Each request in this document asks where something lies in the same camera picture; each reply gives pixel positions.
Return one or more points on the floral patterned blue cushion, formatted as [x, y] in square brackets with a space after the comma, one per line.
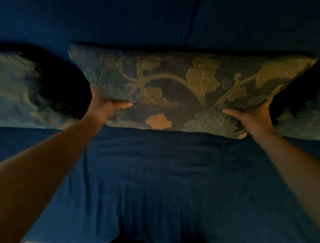
[190, 90]
[22, 92]
[301, 120]

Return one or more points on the blue sofa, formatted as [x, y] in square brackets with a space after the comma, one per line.
[160, 180]

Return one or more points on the person's right forearm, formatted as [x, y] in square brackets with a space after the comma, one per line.
[292, 165]

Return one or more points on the person's left thumb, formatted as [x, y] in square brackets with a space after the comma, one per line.
[122, 105]

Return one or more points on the person's left forearm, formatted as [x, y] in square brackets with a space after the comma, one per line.
[42, 172]

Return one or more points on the person's left hand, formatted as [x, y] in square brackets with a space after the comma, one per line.
[102, 107]

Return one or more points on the person's right thumb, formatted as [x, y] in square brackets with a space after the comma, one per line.
[232, 112]

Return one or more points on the person's right hand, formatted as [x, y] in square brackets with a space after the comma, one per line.
[252, 117]

